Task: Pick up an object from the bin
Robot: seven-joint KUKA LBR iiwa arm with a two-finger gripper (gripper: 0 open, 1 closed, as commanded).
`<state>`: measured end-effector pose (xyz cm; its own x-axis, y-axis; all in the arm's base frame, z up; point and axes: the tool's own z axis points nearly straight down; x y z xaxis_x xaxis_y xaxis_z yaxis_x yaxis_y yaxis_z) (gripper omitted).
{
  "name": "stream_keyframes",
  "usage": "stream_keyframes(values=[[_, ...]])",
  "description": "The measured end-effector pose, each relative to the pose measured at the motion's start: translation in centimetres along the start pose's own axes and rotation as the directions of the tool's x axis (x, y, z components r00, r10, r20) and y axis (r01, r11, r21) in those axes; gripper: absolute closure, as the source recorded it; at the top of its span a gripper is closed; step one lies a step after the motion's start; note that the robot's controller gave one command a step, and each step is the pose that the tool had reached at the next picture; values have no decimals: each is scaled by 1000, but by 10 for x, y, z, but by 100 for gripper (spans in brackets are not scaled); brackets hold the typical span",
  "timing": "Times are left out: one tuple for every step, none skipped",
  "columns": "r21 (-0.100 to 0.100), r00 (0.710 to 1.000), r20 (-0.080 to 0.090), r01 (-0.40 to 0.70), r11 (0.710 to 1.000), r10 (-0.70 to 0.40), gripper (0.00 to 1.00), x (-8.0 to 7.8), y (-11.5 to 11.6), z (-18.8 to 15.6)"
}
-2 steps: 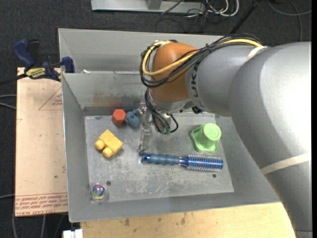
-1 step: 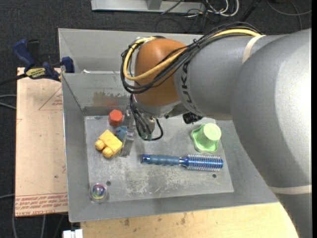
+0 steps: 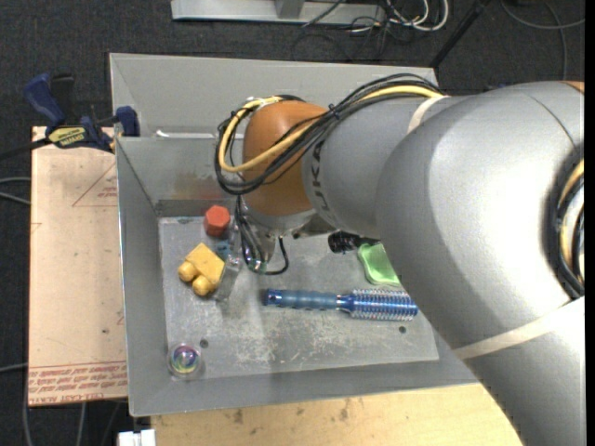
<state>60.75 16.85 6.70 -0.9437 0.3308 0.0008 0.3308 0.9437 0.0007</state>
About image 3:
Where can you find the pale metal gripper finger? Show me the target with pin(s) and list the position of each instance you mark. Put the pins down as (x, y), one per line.
(230, 277)
(228, 243)

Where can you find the red hexagonal block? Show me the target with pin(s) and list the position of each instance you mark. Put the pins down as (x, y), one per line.
(216, 221)

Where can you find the yellow toy block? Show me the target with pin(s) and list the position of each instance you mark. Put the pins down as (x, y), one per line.
(203, 264)

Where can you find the blue hairbrush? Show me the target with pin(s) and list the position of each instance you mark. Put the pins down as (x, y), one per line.
(325, 301)

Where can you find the clear glass ball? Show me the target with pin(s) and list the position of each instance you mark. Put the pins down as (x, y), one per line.
(185, 360)

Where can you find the grey metal bin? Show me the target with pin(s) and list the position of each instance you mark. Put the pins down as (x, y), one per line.
(302, 342)

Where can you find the green sponge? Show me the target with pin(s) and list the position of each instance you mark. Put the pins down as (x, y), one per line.
(379, 263)

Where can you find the brown cardboard board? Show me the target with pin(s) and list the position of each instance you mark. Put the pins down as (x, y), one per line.
(74, 272)

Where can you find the black cylinder on white bracket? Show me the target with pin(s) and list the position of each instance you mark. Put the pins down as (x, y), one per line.
(345, 242)

